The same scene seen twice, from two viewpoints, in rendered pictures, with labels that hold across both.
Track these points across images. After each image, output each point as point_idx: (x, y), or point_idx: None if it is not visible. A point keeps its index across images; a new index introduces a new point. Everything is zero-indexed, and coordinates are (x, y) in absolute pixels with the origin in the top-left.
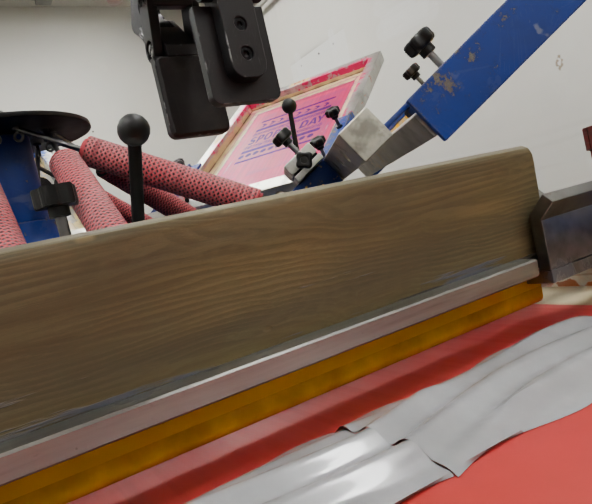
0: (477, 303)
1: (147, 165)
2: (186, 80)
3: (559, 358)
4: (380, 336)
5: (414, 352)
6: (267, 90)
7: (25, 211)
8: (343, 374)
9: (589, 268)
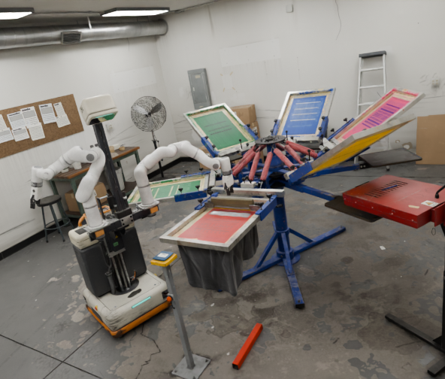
0: None
1: (280, 157)
2: (231, 189)
3: (240, 214)
4: (235, 208)
5: (241, 210)
6: (229, 195)
7: None
8: (236, 209)
9: (254, 210)
